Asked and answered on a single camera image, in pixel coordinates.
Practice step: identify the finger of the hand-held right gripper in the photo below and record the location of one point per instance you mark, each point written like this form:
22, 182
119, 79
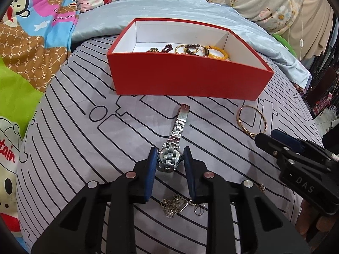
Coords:
272, 144
284, 136

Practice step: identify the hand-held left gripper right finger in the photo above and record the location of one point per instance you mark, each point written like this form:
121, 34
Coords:
190, 176

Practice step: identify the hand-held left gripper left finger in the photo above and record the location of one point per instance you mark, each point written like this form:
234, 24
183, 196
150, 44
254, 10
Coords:
149, 176

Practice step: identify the rose gold bangle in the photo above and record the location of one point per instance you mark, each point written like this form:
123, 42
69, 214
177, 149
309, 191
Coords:
245, 127

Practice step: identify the silver metal wristwatch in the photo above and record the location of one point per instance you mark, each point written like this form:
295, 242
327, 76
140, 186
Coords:
174, 135

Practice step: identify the red cardboard box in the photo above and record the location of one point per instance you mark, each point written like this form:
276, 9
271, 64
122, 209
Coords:
190, 76

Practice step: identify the person's right hand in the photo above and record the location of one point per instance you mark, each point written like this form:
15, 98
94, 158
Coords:
327, 227

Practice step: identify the small silver clasp ornament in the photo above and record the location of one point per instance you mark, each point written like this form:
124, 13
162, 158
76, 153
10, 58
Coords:
197, 209

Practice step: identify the dark wooden chair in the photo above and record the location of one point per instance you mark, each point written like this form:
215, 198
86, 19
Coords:
320, 90

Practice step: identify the striped grey bedsheet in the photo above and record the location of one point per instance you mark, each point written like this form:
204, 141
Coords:
79, 127

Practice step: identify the beige curtain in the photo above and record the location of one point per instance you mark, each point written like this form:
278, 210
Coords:
315, 31

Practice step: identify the light blue pillow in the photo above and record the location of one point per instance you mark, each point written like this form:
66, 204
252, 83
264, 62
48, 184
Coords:
169, 8

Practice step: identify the cartoon monkey printed blanket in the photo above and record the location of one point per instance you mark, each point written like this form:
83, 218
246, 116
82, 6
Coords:
21, 58

